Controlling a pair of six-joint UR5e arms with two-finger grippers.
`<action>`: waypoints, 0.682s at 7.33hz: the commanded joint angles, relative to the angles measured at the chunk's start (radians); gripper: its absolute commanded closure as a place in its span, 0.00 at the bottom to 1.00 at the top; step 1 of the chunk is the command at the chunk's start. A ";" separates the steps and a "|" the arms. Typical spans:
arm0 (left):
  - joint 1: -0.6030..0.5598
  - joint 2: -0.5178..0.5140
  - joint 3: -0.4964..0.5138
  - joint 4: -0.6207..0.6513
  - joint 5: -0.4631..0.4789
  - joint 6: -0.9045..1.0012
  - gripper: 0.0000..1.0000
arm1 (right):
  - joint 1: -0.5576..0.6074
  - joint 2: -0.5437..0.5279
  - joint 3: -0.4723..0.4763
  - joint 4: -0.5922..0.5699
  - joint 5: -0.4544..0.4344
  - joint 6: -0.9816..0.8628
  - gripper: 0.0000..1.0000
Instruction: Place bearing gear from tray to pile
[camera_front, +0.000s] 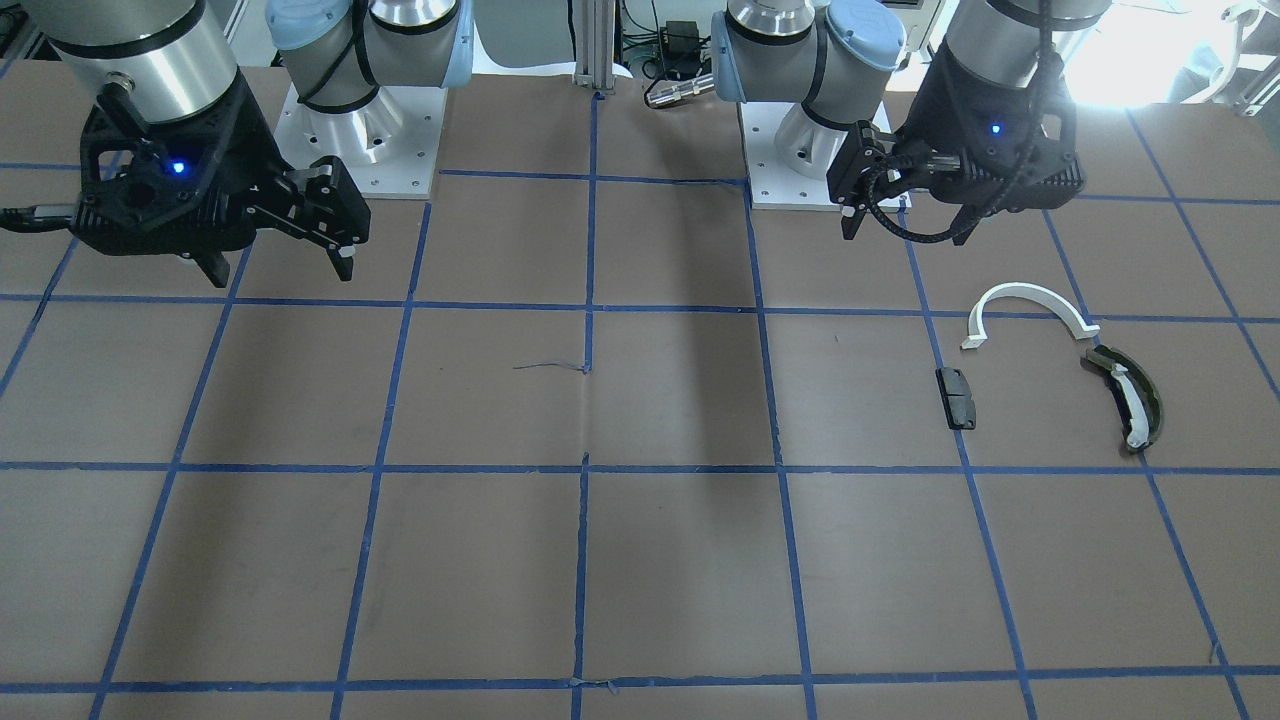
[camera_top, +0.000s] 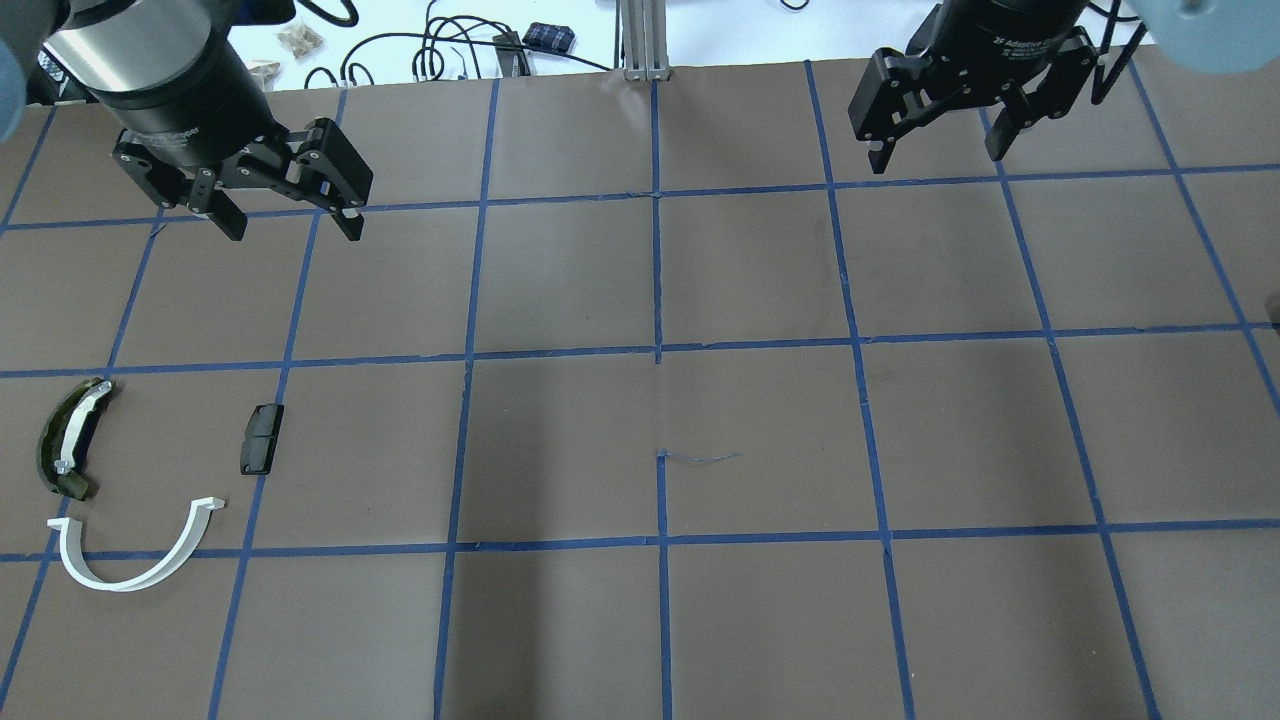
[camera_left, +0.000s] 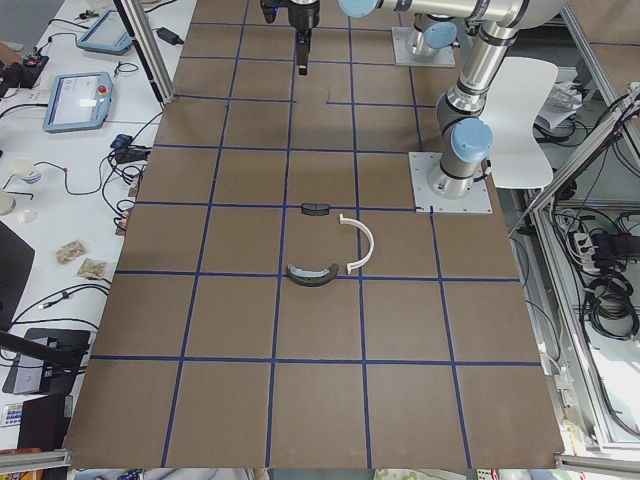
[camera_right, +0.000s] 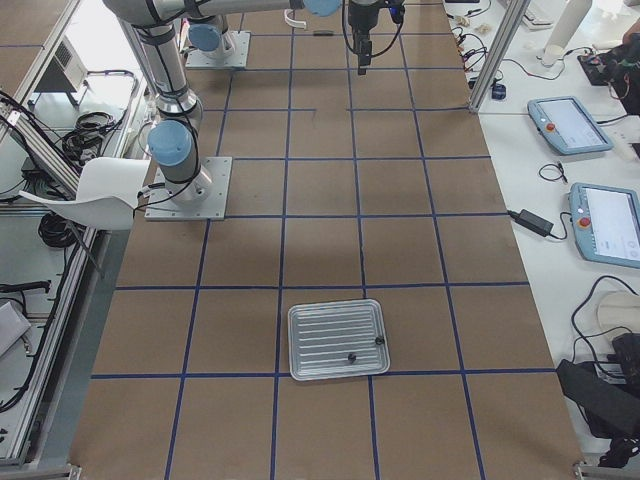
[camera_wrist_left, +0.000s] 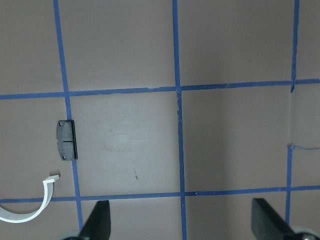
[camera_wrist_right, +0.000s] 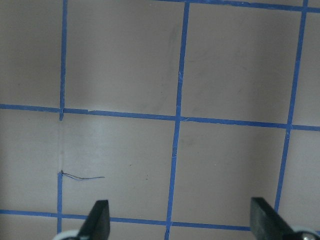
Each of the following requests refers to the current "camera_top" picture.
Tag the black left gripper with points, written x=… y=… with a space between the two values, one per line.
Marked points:
x=188 y=112

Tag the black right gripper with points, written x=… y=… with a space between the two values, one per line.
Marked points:
x=1000 y=38

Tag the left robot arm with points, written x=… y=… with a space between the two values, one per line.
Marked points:
x=121 y=49

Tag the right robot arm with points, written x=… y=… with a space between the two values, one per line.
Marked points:
x=1222 y=37

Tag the small parts bag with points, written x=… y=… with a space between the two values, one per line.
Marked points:
x=264 y=73
x=299 y=40

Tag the black brake pad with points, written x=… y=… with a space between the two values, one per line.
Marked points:
x=260 y=437

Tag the aluminium frame post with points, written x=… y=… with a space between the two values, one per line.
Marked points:
x=642 y=53

